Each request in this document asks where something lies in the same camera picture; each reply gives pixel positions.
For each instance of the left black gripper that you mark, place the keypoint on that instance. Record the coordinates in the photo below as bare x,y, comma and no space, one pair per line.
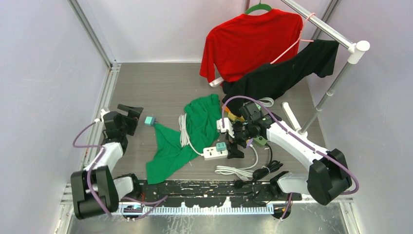
134,113

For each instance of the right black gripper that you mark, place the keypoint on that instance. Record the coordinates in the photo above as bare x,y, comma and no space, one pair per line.
234,151

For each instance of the teal plug adapter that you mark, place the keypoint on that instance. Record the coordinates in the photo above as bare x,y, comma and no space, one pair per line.
220,146
150,121

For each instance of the white power strip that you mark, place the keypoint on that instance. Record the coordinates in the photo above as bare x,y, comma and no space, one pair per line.
211,153

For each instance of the green power strip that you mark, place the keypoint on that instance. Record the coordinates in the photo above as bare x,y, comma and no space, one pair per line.
260,141

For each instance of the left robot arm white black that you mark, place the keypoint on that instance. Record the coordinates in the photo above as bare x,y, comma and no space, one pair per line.
94,190

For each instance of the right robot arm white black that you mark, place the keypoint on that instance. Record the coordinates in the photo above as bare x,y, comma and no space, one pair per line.
327,175

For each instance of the orange power strip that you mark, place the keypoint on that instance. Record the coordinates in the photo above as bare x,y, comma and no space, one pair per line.
233,117

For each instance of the green t-shirt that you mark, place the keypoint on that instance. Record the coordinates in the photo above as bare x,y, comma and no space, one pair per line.
201,116

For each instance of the red t-shirt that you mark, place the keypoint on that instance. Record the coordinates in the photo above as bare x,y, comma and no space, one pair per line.
244,43

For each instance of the black t-shirt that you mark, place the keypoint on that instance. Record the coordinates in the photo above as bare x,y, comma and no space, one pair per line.
273,80

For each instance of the green clothes hanger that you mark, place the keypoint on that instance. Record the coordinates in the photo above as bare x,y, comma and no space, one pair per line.
259,6

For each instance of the pink clothes hanger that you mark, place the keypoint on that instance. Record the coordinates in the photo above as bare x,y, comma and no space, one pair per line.
297,41

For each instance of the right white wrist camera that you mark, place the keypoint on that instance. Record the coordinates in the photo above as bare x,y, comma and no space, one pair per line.
224,125

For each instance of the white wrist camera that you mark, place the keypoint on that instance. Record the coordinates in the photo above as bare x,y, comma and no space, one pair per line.
103,112
224,125

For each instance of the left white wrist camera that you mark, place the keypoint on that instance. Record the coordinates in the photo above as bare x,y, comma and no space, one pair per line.
103,112

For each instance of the aluminium frame rail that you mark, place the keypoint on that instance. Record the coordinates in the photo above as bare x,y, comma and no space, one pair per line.
88,21

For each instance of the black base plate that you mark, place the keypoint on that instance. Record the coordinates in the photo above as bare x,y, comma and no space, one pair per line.
208,193

